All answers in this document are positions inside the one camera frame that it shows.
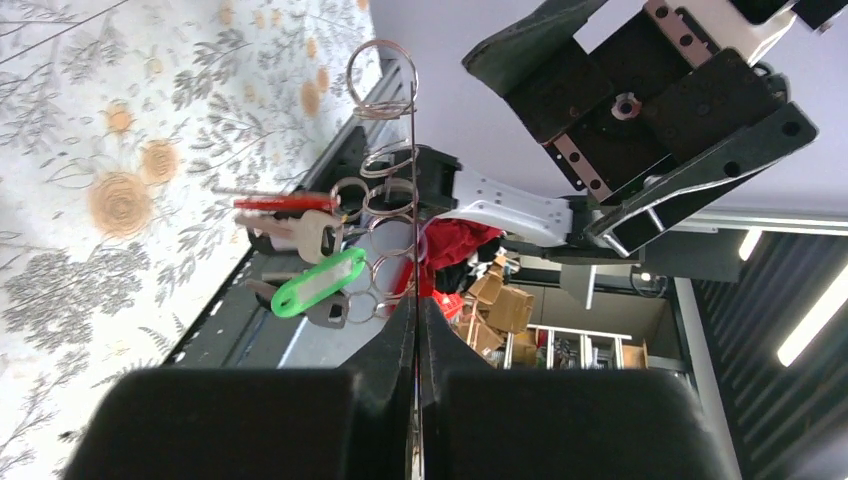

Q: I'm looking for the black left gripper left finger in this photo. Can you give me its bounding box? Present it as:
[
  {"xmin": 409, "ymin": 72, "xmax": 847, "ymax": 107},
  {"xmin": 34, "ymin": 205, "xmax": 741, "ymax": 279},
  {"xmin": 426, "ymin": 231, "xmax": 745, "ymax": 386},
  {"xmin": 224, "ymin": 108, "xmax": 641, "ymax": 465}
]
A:
[{"xmin": 65, "ymin": 298, "xmax": 418, "ymax": 479}]

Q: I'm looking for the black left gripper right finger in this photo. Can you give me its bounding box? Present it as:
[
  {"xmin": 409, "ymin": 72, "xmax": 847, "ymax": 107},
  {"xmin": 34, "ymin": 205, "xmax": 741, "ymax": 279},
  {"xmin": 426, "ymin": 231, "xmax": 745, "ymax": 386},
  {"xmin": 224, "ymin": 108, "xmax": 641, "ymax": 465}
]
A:
[{"xmin": 419, "ymin": 299, "xmax": 733, "ymax": 479}]

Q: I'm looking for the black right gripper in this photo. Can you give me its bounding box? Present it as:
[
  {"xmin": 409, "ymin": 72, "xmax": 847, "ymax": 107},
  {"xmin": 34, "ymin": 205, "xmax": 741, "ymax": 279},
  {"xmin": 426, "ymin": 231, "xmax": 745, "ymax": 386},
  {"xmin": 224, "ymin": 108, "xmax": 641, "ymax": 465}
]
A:
[{"xmin": 462, "ymin": 1, "xmax": 818, "ymax": 257}]

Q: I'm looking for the silver metal key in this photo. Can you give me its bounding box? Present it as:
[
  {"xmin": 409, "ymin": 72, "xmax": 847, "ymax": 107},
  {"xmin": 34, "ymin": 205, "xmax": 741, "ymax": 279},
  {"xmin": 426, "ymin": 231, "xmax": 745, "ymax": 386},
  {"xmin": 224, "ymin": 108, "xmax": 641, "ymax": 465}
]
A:
[{"xmin": 234, "ymin": 210, "xmax": 344, "ymax": 264}]

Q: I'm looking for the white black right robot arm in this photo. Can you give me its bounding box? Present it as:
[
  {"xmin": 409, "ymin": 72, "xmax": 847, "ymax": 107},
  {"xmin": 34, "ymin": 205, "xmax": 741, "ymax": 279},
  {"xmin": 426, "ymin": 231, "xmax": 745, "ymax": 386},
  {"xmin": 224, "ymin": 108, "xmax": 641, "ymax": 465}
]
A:
[{"xmin": 419, "ymin": 1, "xmax": 817, "ymax": 260}]

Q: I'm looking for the cardboard boxes pile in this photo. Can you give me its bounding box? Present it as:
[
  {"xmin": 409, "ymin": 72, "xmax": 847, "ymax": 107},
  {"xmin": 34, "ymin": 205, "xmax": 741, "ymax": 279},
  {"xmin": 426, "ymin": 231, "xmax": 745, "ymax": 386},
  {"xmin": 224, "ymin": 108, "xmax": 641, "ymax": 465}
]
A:
[{"xmin": 455, "ymin": 255, "xmax": 535, "ymax": 358}]

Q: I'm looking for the green plastic key tag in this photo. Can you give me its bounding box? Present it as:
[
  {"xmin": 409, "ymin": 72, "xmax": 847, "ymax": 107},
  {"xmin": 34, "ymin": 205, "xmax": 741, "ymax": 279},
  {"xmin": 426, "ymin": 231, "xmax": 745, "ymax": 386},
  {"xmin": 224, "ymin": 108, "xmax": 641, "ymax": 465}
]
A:
[{"xmin": 286, "ymin": 247, "xmax": 367, "ymax": 290}]

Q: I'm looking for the red t-shirt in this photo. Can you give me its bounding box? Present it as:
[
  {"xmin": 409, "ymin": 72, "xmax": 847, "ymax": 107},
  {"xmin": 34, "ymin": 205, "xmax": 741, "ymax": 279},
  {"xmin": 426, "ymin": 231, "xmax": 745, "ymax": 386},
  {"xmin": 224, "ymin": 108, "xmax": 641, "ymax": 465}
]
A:
[{"xmin": 417, "ymin": 219, "xmax": 503, "ymax": 295}]

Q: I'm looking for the red plastic key tag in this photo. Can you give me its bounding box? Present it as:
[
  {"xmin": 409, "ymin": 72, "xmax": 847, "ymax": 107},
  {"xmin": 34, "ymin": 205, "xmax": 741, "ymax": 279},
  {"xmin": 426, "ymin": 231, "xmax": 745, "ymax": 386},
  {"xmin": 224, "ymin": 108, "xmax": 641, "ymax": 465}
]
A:
[{"xmin": 210, "ymin": 187, "xmax": 340, "ymax": 212}]

